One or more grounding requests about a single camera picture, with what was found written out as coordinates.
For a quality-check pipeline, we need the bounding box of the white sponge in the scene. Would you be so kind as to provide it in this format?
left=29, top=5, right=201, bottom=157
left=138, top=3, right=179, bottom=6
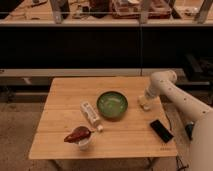
left=138, top=96, right=151, bottom=111

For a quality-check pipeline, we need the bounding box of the black phone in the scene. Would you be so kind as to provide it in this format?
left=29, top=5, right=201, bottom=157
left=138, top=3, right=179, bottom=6
left=150, top=120, right=173, bottom=143

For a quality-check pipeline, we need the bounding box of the wooden folding table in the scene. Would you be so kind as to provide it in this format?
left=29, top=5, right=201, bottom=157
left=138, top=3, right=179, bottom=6
left=29, top=77, right=177, bottom=159

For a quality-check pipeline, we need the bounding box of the green bowl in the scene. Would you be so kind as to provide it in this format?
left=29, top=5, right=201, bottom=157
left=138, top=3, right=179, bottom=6
left=96, top=91, right=128, bottom=119

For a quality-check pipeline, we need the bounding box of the black power box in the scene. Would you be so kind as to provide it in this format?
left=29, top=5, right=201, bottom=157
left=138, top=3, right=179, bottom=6
left=185, top=122, right=194, bottom=140

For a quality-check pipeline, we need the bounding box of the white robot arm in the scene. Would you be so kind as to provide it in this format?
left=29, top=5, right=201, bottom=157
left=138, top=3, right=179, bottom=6
left=138, top=70, right=213, bottom=171

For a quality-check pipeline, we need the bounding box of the black cable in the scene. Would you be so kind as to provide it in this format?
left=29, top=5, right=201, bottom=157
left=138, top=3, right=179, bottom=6
left=175, top=154, right=191, bottom=171

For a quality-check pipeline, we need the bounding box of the white bottle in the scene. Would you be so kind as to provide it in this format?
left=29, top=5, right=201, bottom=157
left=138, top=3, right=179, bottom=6
left=80, top=102, right=103, bottom=132

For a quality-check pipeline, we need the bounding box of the red sweet potato toy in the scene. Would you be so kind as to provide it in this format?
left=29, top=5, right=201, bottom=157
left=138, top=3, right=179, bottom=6
left=64, top=129, right=91, bottom=143

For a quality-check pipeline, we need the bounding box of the wooden shelf bench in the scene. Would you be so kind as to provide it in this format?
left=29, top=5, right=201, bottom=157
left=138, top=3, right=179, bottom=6
left=0, top=0, right=213, bottom=27

